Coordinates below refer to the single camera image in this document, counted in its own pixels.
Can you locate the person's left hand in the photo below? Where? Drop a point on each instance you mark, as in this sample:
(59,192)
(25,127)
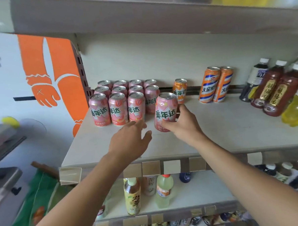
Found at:
(128,145)

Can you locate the person's right hand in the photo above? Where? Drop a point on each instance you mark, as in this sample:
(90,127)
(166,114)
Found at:
(187,129)

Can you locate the pink soda can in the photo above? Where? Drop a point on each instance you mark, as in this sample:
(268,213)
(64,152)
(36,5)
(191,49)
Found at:
(165,108)

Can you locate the small orange can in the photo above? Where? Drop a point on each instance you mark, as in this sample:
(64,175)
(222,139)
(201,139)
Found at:
(180,92)

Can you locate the row of red cans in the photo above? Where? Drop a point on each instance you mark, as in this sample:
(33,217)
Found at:
(118,108)

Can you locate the person's left forearm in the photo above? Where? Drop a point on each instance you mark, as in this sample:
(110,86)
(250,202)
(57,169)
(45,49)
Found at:
(76,204)

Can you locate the person's right forearm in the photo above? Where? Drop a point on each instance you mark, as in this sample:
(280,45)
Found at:
(256,183)

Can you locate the tall orange striped can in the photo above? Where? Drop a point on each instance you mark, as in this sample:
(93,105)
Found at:
(209,86)
(225,84)

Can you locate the small clear bottle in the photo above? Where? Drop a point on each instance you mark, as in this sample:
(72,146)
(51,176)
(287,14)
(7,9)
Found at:
(150,186)

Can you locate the dark blue round bottle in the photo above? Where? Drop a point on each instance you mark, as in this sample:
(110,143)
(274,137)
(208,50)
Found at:
(185,177)

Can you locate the yellow label tea bottle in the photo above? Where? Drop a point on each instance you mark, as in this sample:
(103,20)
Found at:
(132,198)

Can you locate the pale green drink bottle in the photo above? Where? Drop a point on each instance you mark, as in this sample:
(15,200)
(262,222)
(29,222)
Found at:
(164,191)

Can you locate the cluster of white milk bottles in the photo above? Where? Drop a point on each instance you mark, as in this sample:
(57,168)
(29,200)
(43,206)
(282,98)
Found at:
(102,210)

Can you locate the wooden stick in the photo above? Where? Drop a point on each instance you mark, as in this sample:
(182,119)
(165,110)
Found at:
(44,169)

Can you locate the rows of small bottles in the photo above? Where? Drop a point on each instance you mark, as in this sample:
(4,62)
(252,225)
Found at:
(171,225)

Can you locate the row of tall drink bottles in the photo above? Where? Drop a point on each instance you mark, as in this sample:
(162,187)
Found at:
(276,91)

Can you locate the clear round disc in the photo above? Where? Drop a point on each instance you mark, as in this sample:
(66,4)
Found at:
(34,126)

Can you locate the group of capped tea bottles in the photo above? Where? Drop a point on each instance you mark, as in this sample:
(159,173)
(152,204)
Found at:
(283,175)

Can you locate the yellow round disc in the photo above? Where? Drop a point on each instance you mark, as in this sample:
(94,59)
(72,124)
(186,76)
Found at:
(11,122)

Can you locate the clear food display cover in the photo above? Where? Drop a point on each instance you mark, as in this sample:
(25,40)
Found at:
(4,140)

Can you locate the steel counter machine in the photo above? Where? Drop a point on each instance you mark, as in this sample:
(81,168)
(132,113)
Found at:
(4,181)

